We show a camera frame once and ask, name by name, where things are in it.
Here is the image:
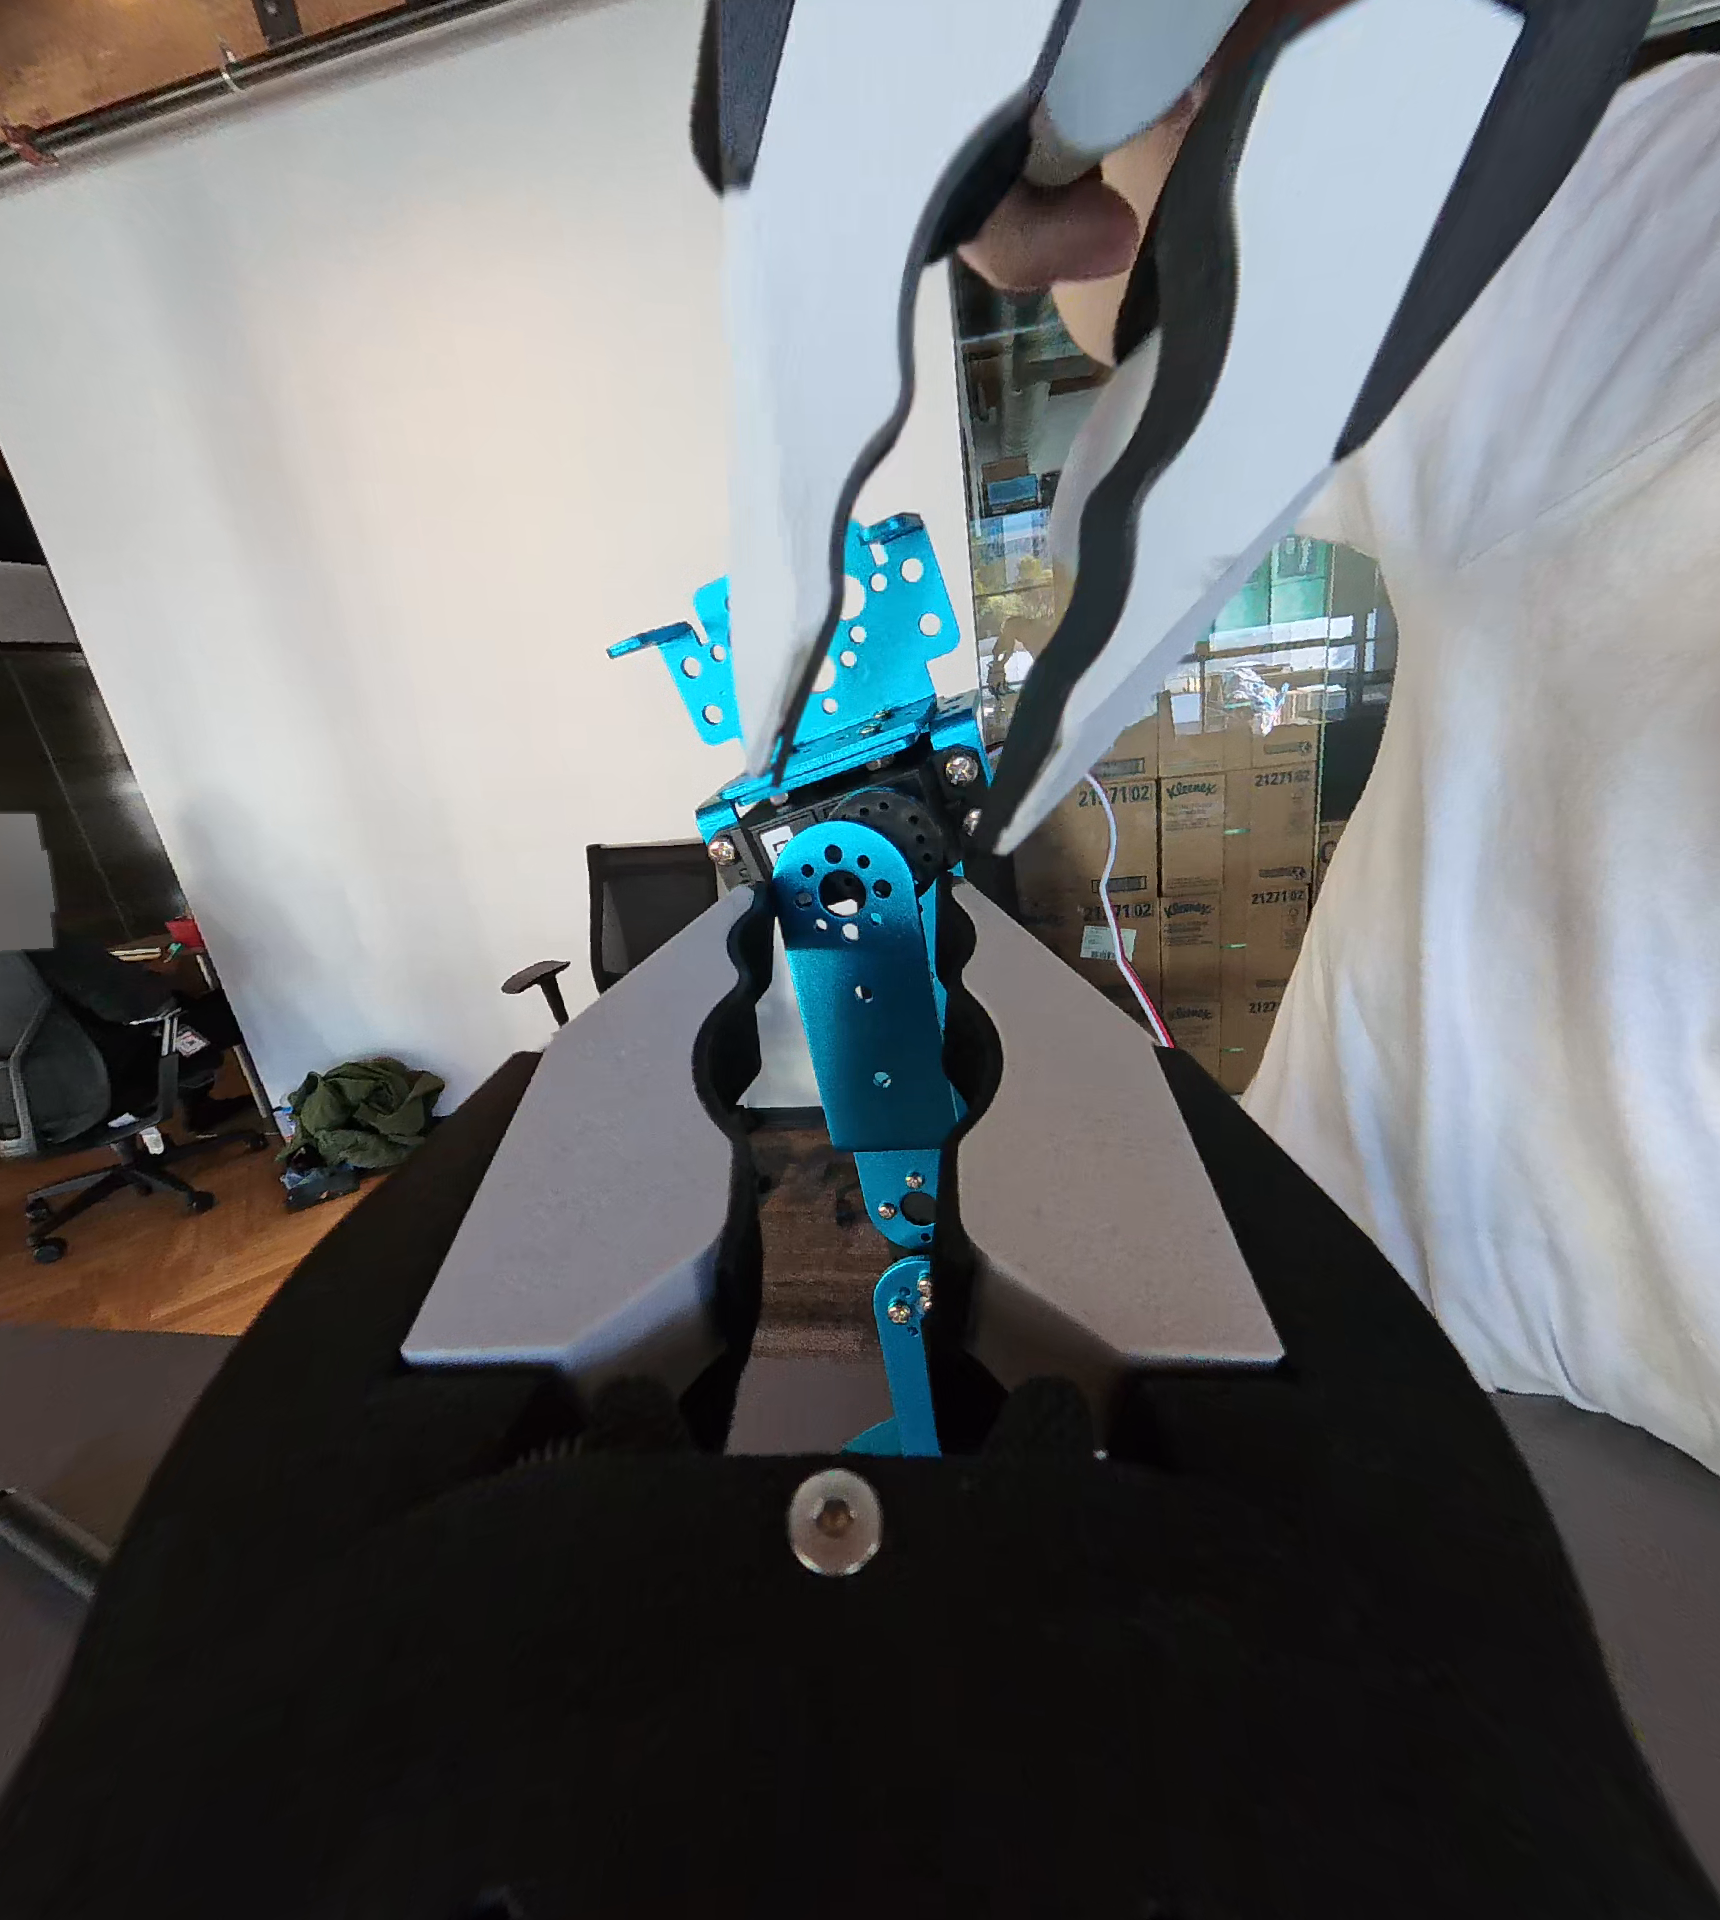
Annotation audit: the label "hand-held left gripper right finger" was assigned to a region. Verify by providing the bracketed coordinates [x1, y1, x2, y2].
[933, 877, 1287, 1370]

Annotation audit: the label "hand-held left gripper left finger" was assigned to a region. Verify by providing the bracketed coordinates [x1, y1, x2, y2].
[399, 878, 781, 1455]

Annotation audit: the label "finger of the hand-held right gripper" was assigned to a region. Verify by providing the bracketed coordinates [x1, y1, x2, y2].
[983, 0, 1658, 861]
[693, 0, 1089, 798]

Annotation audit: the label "blue toy robot arm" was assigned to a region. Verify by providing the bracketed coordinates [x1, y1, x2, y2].
[609, 512, 990, 1460]

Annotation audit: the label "person's right hand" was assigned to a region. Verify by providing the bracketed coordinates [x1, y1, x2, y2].
[956, 113, 1181, 370]

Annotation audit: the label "green bag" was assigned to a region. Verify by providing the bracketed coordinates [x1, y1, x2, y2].
[274, 1056, 450, 1177]

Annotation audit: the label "black mesh chair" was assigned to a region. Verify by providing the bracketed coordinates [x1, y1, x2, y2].
[502, 841, 729, 1032]

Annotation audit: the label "stack of cardboard boxes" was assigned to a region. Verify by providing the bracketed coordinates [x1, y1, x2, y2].
[1017, 704, 1350, 1104]

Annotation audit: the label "black jacket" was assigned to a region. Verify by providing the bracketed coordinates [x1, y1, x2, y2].
[27, 944, 190, 1056]

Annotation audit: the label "person's white shirt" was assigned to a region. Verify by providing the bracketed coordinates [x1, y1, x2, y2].
[1243, 31, 1720, 1524]

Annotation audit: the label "grey office chair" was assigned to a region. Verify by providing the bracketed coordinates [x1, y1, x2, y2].
[0, 944, 220, 1267]

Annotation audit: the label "metal ceiling pipe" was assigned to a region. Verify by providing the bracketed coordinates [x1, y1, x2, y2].
[0, 0, 532, 200]

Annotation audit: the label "black cylindrical rod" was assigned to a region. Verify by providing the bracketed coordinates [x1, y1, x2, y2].
[0, 1485, 113, 1605]

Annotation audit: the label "red white servo wire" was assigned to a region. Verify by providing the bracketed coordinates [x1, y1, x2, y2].
[1083, 776, 1181, 1056]

